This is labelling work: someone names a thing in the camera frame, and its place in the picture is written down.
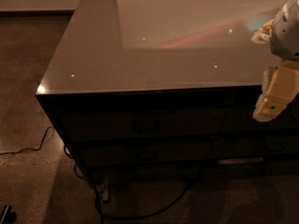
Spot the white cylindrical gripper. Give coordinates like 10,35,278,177
251,0,299,122

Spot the dark cabinet with glossy top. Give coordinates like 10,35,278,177
36,0,298,185

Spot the dark baseboard strip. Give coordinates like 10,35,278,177
0,10,75,18

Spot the black object on floor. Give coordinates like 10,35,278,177
0,205,13,224

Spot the thick black floor cable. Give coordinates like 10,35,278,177
64,145,205,224

